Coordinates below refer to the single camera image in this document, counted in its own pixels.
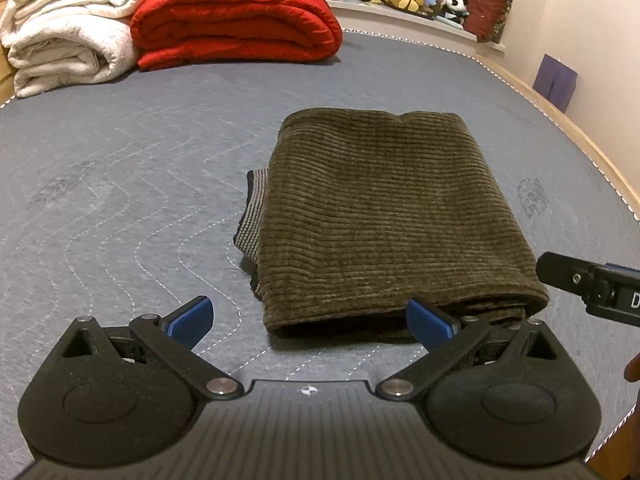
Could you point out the dark red cushion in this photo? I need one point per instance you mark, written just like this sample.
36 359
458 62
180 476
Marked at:
487 10

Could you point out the person's right hand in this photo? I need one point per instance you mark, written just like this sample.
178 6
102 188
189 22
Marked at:
633 371

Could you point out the red folded quilt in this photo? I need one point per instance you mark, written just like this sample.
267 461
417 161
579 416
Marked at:
235 20

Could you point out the white fluffy folded blanket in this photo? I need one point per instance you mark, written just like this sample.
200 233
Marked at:
65 55

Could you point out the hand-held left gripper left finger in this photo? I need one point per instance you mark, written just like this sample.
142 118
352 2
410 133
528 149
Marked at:
192 320

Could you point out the panda plush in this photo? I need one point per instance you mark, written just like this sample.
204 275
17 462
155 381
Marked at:
456 7

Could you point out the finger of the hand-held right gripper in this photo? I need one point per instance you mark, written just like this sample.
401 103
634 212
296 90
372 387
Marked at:
562 275

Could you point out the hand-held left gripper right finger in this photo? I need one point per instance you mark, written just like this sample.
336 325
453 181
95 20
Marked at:
430 325

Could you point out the window ledge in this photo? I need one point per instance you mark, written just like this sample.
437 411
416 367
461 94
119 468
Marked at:
400 22

